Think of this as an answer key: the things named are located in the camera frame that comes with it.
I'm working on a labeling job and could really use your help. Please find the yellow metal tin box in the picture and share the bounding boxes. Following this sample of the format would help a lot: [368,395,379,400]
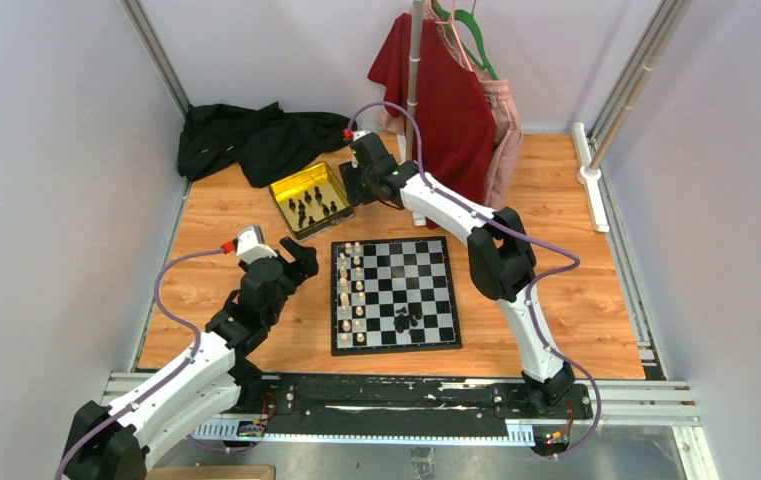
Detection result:
[268,161,355,241]

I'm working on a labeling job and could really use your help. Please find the black white chess board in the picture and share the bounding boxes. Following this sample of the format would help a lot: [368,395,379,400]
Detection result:
[331,236,463,356]

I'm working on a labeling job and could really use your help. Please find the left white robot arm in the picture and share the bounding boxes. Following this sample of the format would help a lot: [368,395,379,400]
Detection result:
[54,226,319,479]

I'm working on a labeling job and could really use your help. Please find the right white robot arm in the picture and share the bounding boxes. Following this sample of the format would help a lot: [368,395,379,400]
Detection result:
[344,130,575,418]

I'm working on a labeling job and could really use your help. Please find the white chess pieces rows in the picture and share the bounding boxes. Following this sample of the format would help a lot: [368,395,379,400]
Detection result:
[333,241,367,350]

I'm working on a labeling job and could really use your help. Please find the black chess pieces cluster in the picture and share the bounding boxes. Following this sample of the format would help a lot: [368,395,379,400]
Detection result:
[393,307,422,333]

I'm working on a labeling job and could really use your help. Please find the white clothes rack stand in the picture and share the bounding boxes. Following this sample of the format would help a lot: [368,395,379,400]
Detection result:
[396,0,429,228]

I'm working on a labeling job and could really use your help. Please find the red shirt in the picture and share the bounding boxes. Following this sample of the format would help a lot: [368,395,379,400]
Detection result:
[367,13,496,203]

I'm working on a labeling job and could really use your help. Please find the pink garment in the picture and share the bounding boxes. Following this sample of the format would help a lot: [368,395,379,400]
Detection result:
[377,0,524,210]

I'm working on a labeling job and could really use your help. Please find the black cloth pile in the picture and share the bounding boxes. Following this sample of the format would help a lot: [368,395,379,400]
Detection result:
[176,102,349,188]

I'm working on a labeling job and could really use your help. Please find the green clothes hanger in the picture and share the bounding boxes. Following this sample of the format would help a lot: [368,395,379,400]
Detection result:
[430,1,499,80]

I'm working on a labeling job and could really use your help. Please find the right white rack foot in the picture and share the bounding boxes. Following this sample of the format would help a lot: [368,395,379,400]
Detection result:
[570,0,693,234]

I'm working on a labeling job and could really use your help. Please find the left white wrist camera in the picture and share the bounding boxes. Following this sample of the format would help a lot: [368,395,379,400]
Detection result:
[235,225,277,265]

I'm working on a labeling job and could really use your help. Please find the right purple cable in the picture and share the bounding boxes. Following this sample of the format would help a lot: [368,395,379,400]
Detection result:
[344,101,603,458]

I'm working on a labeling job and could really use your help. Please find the purple cable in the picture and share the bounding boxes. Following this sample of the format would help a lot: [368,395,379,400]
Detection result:
[55,241,237,480]
[344,101,603,458]

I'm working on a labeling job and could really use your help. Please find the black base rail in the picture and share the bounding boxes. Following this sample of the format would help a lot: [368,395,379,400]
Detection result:
[219,373,599,444]

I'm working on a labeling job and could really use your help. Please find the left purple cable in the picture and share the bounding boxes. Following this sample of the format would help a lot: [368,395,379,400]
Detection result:
[55,241,237,480]

